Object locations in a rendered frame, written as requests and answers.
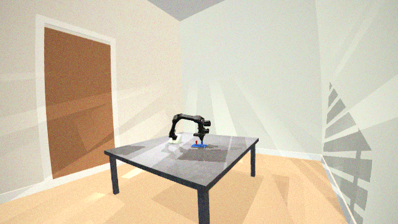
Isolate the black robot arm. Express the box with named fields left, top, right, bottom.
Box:
left=169, top=113, right=211, bottom=141

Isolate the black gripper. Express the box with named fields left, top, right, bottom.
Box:
left=193, top=127, right=206, bottom=142

